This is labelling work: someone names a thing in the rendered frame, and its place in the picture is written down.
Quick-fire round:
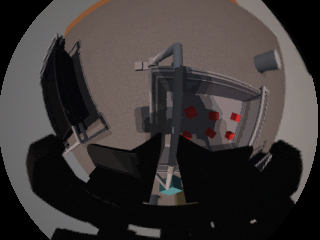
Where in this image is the dark grey cylinder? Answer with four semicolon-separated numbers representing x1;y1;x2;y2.
147;195;159;205
253;49;281;73

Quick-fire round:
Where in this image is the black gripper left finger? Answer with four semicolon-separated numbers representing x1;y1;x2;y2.
87;133;163;204

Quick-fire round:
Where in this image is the teal box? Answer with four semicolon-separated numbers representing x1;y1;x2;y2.
160;176;183;196

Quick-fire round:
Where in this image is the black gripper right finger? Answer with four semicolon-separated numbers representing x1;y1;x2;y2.
176;135;253;204

